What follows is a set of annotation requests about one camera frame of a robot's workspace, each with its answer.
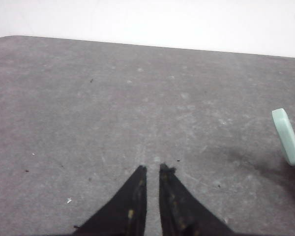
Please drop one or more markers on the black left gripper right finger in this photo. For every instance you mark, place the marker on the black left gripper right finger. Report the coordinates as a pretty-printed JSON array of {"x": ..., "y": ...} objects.
[{"x": 181, "y": 213}]

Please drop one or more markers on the black frying pan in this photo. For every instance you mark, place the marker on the black frying pan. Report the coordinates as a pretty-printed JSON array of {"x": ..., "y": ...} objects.
[{"x": 286, "y": 134}]

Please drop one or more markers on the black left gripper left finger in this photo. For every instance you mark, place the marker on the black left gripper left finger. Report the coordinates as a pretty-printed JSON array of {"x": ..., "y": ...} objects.
[{"x": 124, "y": 214}]

